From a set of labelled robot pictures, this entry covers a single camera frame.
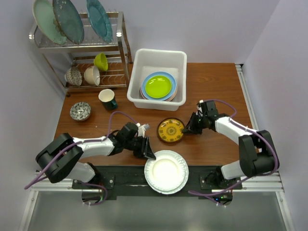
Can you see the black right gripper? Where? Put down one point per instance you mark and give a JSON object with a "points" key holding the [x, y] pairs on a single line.
{"points": [[190, 127]]}

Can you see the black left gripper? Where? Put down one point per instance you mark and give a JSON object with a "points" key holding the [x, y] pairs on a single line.
{"points": [[145, 151]]}

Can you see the yellow black patterned plate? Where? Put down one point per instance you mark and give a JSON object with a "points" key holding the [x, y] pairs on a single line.
{"points": [[170, 130]]}

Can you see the white scalloped deep plate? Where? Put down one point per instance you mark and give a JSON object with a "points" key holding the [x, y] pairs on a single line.
{"points": [[167, 172]]}

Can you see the lime green plate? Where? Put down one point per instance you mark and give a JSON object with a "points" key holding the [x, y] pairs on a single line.
{"points": [[158, 86]]}

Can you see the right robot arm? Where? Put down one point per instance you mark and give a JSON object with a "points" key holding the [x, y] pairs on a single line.
{"points": [[257, 154]]}

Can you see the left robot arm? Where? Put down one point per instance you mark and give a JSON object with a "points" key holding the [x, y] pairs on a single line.
{"points": [[60, 159]]}

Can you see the white plastic bin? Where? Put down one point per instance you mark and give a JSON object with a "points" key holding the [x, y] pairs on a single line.
{"points": [[148, 61]]}

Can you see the dark green mug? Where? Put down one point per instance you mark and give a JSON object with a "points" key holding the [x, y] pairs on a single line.
{"points": [[108, 100]]}

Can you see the leaf patterned bowl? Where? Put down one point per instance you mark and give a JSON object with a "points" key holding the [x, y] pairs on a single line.
{"points": [[80, 111]]}

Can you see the cream white bowl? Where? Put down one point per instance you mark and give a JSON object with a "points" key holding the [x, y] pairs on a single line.
{"points": [[92, 75]]}

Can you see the lime green bowl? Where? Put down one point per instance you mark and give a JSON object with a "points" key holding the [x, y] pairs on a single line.
{"points": [[101, 62]]}

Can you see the metal dish rack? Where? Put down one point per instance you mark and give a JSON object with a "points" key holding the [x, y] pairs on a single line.
{"points": [[82, 55]]}

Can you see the grey patterned bowl on rack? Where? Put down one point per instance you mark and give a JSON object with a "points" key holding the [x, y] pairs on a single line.
{"points": [[73, 76]]}

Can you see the teal large plate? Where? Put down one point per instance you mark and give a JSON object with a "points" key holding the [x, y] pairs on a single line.
{"points": [[99, 20]]}

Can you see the dark blue speckled plate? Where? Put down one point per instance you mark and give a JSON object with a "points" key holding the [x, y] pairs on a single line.
{"points": [[69, 20]]}

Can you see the mint green large plate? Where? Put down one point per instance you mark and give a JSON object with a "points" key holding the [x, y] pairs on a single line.
{"points": [[44, 16]]}

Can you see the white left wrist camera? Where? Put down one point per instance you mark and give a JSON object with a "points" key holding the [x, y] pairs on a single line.
{"points": [[142, 129]]}

